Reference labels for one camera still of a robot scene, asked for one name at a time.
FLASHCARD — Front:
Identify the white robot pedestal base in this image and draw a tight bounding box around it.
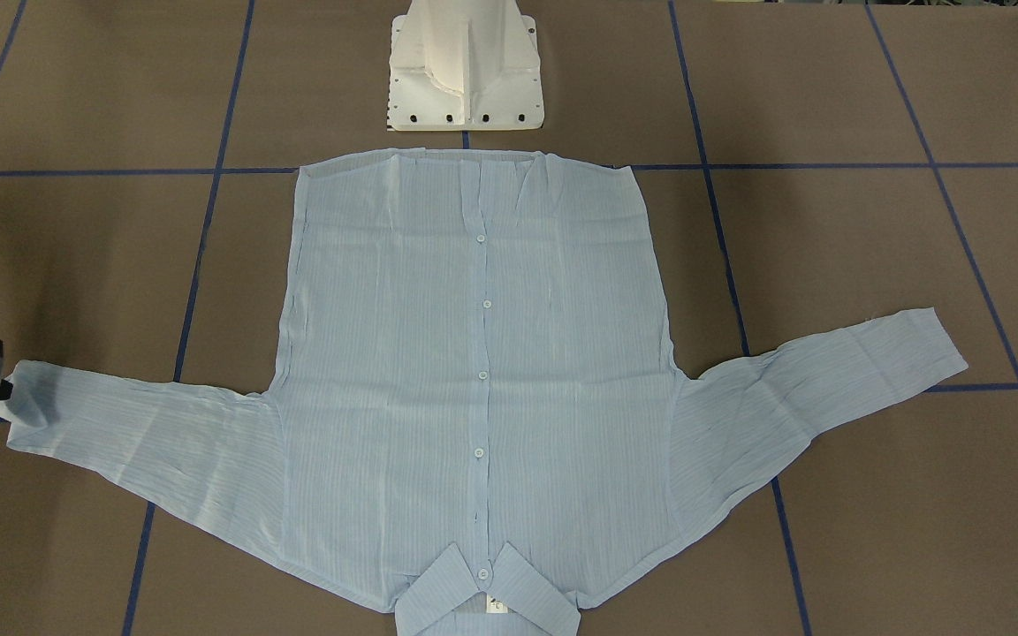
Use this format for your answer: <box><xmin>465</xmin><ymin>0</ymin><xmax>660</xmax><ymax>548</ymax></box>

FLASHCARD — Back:
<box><xmin>385</xmin><ymin>1</ymin><xmax>545</xmax><ymax>132</ymax></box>

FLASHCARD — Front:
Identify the light blue button-up shirt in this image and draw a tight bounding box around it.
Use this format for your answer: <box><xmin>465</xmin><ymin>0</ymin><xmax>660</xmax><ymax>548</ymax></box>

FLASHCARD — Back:
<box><xmin>0</xmin><ymin>148</ymin><xmax>967</xmax><ymax>635</ymax></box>

